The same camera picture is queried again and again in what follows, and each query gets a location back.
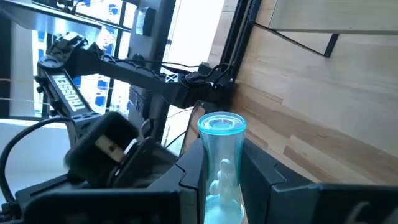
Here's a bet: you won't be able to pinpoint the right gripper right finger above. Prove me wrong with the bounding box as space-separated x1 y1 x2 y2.
239 138 321 224

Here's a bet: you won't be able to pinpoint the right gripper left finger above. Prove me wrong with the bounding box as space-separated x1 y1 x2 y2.
148 138 208 224

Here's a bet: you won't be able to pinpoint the teal transparent pill vial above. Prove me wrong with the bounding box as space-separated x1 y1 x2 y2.
197 111 248 224

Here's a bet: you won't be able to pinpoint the wooden shelf black metal legs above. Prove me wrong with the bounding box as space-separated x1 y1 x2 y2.
254 0 398 58

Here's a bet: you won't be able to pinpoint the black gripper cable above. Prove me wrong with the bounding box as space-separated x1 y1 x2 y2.
0 116 74 203

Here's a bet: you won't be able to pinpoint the black vertical post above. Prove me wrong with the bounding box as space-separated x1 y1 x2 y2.
127 0 177 141

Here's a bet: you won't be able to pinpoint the black box on post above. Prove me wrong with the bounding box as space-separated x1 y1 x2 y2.
135 6 156 37

